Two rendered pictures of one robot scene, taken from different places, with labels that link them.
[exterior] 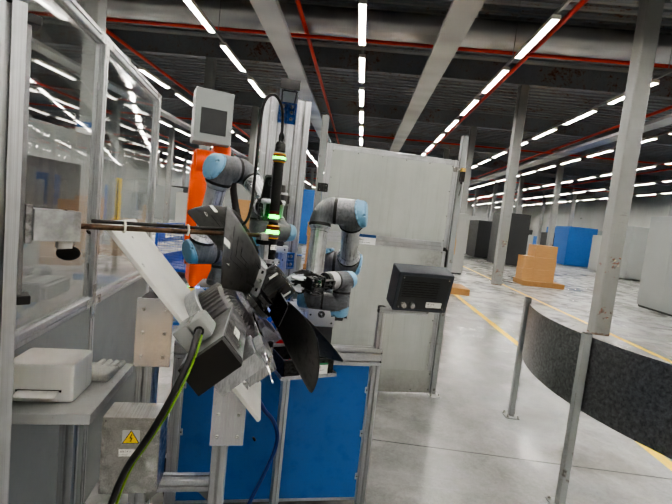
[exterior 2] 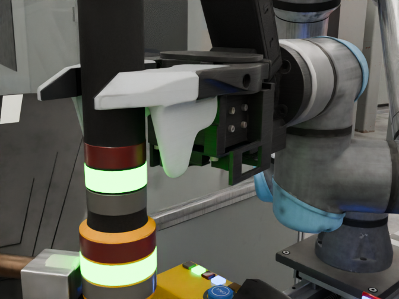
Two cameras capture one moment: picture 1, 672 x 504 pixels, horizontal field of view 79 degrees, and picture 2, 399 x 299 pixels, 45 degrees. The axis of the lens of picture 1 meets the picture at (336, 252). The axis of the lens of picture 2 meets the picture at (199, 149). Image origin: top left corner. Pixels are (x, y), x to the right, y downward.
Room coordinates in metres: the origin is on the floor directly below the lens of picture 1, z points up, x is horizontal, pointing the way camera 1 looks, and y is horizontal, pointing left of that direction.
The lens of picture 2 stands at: (1.28, -0.02, 1.50)
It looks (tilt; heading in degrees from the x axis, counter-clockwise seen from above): 15 degrees down; 56
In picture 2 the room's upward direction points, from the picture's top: 1 degrees clockwise
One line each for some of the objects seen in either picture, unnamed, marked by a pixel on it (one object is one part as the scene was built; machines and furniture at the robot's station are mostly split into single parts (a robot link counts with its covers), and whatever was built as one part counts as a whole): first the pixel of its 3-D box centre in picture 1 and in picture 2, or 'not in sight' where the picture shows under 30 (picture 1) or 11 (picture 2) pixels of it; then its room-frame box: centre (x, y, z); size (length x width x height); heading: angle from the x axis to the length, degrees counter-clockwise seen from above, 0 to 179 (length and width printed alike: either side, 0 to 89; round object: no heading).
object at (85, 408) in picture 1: (71, 389); not in sight; (1.18, 0.74, 0.85); 0.36 x 0.24 x 0.03; 11
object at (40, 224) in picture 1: (51, 224); not in sight; (0.94, 0.66, 1.35); 0.10 x 0.07 x 0.09; 136
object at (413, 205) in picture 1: (382, 263); not in sight; (3.33, -0.38, 1.10); 1.21 x 0.06 x 2.20; 101
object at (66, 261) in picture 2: not in sight; (63, 272); (1.36, 0.25, 1.35); 0.02 x 0.02 x 0.02; 46
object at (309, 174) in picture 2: (261, 231); (326, 174); (1.66, 0.31, 1.34); 0.11 x 0.08 x 0.11; 137
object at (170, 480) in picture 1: (179, 481); not in sight; (1.22, 0.41, 0.56); 0.19 x 0.04 x 0.04; 101
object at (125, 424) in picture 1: (134, 446); not in sight; (1.11, 0.51, 0.73); 0.15 x 0.09 x 0.22; 101
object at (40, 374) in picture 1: (48, 376); not in sight; (1.10, 0.76, 0.92); 0.17 x 0.16 x 0.11; 101
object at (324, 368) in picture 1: (301, 360); not in sight; (1.61, 0.09, 0.85); 0.22 x 0.17 x 0.07; 117
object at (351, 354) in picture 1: (282, 352); not in sight; (1.76, 0.19, 0.82); 0.90 x 0.04 x 0.08; 101
